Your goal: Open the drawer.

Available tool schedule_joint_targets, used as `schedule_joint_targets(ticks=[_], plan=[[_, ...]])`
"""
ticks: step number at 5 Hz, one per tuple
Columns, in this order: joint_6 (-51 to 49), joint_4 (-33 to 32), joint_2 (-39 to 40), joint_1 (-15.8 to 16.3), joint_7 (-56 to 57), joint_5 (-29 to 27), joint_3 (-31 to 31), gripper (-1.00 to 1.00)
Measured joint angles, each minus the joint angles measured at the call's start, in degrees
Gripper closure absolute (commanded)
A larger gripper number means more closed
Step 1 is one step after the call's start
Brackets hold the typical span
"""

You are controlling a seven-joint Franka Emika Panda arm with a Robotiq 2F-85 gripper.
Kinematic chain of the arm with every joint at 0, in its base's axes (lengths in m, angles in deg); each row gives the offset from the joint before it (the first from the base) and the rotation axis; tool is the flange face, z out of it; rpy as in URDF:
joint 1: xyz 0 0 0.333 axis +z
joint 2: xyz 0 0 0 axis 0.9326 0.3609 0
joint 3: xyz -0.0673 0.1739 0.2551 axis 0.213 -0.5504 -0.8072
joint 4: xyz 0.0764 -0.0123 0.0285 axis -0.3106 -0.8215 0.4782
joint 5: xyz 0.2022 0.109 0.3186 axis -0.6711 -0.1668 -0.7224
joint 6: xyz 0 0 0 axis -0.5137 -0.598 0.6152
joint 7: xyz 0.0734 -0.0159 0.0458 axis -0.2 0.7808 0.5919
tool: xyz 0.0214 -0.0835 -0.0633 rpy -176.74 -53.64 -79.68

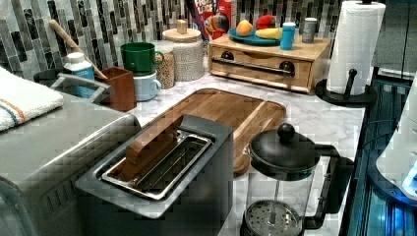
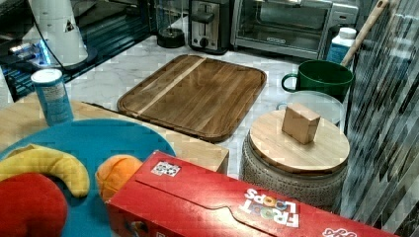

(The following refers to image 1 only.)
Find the black cup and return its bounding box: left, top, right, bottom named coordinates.
left=33, top=69, right=63, bottom=87

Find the black toaster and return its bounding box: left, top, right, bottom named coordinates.
left=76, top=115, right=234, bottom=236

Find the white canister with wooden lid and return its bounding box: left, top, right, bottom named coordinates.
left=162, top=20, right=205, bottom=82

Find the white paper towel roll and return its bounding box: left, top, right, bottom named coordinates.
left=327, top=1, right=386, bottom=95

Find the wooden spoon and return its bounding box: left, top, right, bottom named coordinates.
left=49, top=20, right=106, bottom=79

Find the brown wooden utensil holder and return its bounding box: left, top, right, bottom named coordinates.
left=97, top=67, right=137, bottom=112

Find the orange fruit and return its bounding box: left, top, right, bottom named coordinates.
left=236, top=20, right=253, bottom=37

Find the red apple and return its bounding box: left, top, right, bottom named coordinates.
left=256, top=14, right=275, bottom=30

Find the teal shaker with white lid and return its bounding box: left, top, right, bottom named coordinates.
left=280, top=23, right=296, bottom=50

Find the wooden cutting board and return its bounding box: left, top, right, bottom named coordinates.
left=149, top=88, right=286, bottom=177

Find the stainless steel toaster oven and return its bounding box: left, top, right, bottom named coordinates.
left=0, top=75, right=140, bottom=236

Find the white striped towel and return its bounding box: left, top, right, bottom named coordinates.
left=0, top=68, right=64, bottom=131

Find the yellow banana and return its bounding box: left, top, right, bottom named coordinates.
left=256, top=28, right=282, bottom=39

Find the light blue mug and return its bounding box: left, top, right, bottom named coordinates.
left=134, top=73, right=162, bottom=101

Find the froot loops cereal box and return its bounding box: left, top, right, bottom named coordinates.
left=191, top=0, right=237, bottom=41

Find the blue bottle with white cap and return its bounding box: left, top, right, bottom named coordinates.
left=64, top=52, right=94, bottom=98

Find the black paper towel holder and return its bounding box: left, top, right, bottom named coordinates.
left=315, top=69, right=377, bottom=108

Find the green mug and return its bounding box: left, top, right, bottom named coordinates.
left=121, top=42, right=164, bottom=76

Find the grey shaker with white lid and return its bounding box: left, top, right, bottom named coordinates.
left=302, top=18, right=318, bottom=43

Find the black drawer handle bar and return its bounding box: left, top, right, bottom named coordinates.
left=211, top=51, right=295, bottom=77

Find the glass jar of grains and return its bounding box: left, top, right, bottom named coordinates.
left=152, top=40, right=175, bottom=89

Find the wooden drawer box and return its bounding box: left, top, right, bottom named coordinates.
left=208, top=35, right=330, bottom=93

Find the teal plate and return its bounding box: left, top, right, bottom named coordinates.
left=228, top=28, right=280, bottom=46

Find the brown toast slice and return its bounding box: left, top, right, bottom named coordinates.
left=109, top=112, right=183, bottom=182

